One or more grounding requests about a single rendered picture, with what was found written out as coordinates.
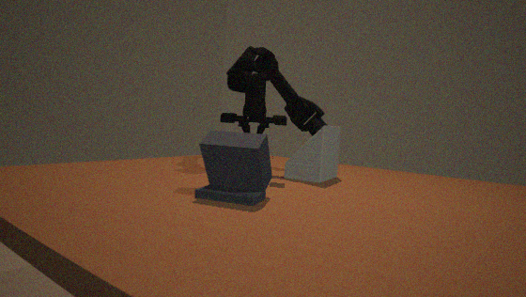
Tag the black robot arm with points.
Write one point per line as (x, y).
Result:
(240, 78)

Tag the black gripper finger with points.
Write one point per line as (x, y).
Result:
(260, 129)
(246, 128)

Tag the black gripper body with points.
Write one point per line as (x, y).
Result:
(254, 107)

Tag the grey square panel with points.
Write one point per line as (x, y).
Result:
(238, 167)

